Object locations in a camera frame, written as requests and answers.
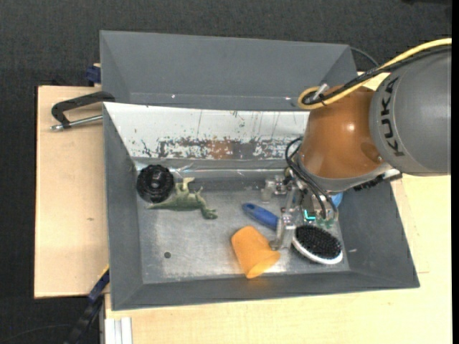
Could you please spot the orange plastic cup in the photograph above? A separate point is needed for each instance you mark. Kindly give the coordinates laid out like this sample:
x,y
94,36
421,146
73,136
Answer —
x,y
252,251

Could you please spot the green toy dinosaur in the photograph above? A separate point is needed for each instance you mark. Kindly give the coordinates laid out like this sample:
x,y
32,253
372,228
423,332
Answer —
x,y
184,201

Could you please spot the black round ribbed knob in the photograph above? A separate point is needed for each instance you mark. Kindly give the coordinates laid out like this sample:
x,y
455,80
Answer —
x,y
155,183

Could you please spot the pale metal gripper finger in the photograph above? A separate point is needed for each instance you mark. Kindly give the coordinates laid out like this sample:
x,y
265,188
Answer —
x,y
285,232
273,188

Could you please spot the grey metal bin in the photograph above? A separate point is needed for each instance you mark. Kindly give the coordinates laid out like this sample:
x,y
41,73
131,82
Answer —
x,y
201,253

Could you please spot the blue round object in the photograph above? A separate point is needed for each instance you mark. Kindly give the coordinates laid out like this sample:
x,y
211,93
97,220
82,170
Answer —
x,y
338,200

